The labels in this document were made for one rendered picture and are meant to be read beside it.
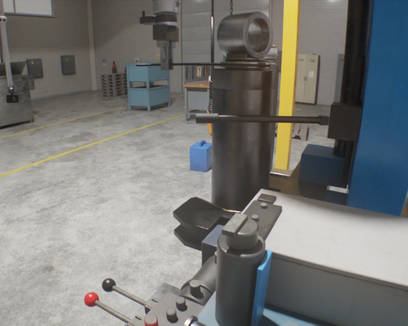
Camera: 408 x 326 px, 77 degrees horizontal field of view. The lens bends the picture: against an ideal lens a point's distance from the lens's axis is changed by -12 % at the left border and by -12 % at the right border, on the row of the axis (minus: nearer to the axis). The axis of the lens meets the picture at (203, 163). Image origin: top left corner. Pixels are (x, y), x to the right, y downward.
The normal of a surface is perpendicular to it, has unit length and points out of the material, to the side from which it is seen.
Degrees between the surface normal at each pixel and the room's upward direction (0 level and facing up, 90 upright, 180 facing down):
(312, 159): 90
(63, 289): 0
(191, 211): 0
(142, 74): 90
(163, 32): 90
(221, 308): 90
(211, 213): 0
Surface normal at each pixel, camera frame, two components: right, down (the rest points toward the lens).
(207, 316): 0.00, -0.94
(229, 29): -0.73, -0.01
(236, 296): -0.17, 0.34
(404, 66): -0.47, 0.30
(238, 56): -0.76, 0.22
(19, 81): 0.83, 0.19
